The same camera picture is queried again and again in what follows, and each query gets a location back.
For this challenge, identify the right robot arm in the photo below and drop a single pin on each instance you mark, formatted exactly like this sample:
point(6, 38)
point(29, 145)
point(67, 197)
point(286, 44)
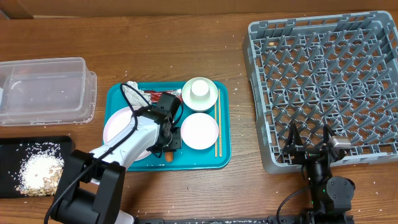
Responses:
point(331, 195)

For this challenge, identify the clear plastic bin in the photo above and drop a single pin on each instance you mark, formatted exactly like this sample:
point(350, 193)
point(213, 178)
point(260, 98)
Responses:
point(47, 91)

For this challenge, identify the red snack wrapper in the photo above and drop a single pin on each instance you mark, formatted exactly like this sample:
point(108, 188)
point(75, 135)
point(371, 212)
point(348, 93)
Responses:
point(155, 95)

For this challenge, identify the wooden chopstick right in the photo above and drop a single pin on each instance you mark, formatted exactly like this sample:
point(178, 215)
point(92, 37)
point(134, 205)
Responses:
point(220, 153)

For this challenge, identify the white tissue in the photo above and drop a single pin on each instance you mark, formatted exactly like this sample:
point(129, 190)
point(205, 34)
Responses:
point(135, 96)

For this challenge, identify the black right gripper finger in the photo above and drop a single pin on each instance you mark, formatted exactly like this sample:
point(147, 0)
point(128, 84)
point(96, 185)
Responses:
point(293, 141)
point(328, 135)

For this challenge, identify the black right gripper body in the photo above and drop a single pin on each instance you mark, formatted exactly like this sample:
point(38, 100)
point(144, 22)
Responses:
point(305, 154)

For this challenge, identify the teal plastic tray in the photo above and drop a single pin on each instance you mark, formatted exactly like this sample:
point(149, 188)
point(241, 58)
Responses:
point(185, 158)

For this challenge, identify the grey plastic dish rack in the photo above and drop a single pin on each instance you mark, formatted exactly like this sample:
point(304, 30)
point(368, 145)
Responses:
point(339, 70)

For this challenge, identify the black waste tray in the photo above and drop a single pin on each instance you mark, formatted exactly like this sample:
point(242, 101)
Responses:
point(9, 161)

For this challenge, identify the small pink bowl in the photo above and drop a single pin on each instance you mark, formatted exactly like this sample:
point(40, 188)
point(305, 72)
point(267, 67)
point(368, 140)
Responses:
point(198, 131)

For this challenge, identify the wooden chopstick left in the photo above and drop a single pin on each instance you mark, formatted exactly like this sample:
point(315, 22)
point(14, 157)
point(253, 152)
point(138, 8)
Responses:
point(216, 130)

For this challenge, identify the large pink plate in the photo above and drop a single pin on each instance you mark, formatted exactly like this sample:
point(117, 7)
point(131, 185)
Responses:
point(117, 122)

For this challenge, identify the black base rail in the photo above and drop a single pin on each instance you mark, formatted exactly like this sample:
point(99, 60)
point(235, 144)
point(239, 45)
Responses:
point(288, 219)

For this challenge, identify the white paper cup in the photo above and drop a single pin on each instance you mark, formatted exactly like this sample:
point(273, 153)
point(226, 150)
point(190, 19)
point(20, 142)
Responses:
point(200, 90)

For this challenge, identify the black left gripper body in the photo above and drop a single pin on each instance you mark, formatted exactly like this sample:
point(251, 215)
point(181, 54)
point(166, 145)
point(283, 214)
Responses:
point(171, 142)

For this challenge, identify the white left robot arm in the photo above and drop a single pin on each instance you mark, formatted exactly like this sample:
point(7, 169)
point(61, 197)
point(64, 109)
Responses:
point(91, 185)

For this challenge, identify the orange sausage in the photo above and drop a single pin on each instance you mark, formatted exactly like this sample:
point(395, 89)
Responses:
point(169, 156)

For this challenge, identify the rice and peanut shells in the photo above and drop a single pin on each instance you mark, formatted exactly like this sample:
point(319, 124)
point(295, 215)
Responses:
point(39, 169)

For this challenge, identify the wooden chopstick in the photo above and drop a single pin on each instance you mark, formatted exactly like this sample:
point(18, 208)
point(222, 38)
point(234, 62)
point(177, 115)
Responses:
point(220, 153)
point(216, 130)

